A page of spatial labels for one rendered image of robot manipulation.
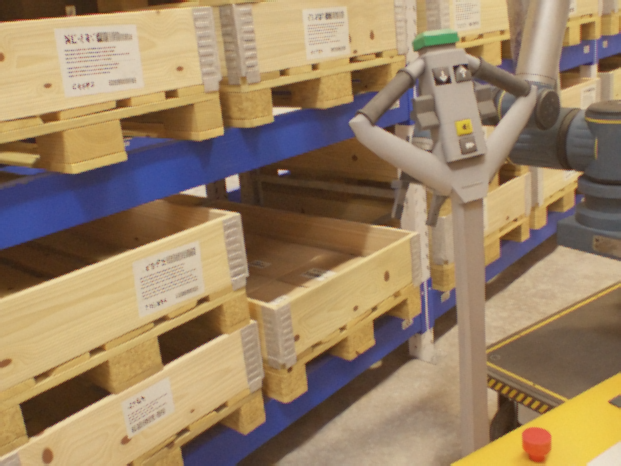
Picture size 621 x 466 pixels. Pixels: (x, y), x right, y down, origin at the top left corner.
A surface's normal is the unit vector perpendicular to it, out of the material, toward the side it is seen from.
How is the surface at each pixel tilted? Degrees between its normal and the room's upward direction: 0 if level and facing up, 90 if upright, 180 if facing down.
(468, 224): 90
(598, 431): 0
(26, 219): 90
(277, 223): 90
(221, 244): 90
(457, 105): 74
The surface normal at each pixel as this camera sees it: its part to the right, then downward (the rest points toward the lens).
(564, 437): -0.09, -0.95
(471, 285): 0.50, 0.21
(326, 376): 0.75, 0.12
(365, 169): -0.66, 0.28
